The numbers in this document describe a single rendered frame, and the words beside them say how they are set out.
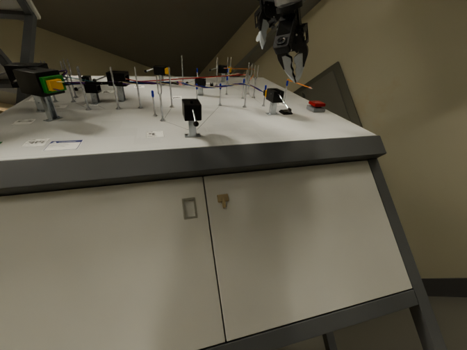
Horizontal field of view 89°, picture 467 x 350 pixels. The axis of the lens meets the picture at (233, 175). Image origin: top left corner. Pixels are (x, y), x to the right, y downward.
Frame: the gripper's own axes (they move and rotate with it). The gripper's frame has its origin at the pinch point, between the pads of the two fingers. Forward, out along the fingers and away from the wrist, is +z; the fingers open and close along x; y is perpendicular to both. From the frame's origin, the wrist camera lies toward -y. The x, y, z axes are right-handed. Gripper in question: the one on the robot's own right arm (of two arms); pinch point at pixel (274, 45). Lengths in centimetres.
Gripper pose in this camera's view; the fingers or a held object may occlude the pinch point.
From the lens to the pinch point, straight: 97.1
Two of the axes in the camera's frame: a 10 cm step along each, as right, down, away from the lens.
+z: 0.9, 9.9, 1.4
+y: -3.3, -1.1, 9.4
